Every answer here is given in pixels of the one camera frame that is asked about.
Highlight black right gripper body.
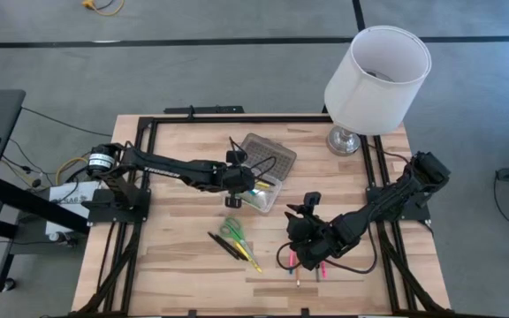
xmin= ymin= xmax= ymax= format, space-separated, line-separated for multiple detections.
xmin=295 ymin=192 xmax=334 ymax=272

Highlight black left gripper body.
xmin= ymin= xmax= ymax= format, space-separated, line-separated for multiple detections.
xmin=213 ymin=149 xmax=257 ymax=209

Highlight clear plastic pencil case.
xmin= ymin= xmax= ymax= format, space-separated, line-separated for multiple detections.
xmin=232 ymin=132 xmax=298 ymax=214

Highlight green handled scissors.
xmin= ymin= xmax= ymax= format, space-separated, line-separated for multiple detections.
xmin=218 ymin=216 xmax=258 ymax=264

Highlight black pen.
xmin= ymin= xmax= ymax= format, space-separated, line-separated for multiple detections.
xmin=207 ymin=231 xmax=240 ymax=261
xmin=213 ymin=233 xmax=249 ymax=262

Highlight white shade table lamp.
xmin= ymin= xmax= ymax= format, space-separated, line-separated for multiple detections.
xmin=323 ymin=25 xmax=433 ymax=158

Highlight black metal support beam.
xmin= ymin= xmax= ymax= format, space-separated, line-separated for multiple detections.
xmin=0 ymin=175 xmax=90 ymax=236

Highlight black left wrist camera cable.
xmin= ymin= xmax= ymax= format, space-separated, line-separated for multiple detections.
xmin=227 ymin=136 xmax=279 ymax=183

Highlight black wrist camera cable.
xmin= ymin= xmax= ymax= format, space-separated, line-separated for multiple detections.
xmin=275 ymin=220 xmax=379 ymax=276
xmin=227 ymin=136 xmax=279 ymax=183

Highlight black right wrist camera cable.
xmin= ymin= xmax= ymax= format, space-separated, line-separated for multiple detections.
xmin=275 ymin=220 xmax=379 ymax=276

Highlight black metal table frame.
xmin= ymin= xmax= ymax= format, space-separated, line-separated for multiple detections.
xmin=75 ymin=114 xmax=454 ymax=318

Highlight black flat bracket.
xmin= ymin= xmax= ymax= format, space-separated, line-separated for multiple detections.
xmin=163 ymin=104 xmax=246 ymax=117

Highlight yellow coiled cable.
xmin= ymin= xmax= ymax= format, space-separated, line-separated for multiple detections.
xmin=55 ymin=156 xmax=93 ymax=185

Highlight thin black floor cable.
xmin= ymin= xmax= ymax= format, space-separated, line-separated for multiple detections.
xmin=20 ymin=106 xmax=113 ymax=138

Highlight yellow floor cable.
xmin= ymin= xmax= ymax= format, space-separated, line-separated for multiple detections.
xmin=81 ymin=0 xmax=125 ymax=18

